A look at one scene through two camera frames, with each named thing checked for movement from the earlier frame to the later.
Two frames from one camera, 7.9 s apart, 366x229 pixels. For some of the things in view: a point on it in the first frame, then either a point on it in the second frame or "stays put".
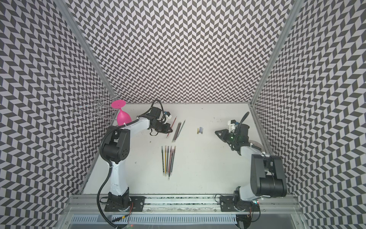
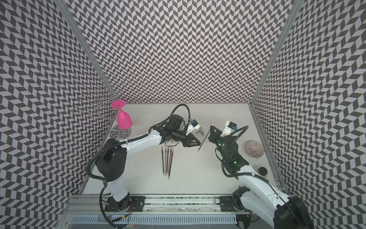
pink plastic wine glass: [122, 116] stays put
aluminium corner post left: [68, 15] stays put
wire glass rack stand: [99, 106] stays put
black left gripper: [166, 130] → [190, 137]
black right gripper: [223, 137] → [213, 136]
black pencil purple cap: [167, 159] stays put
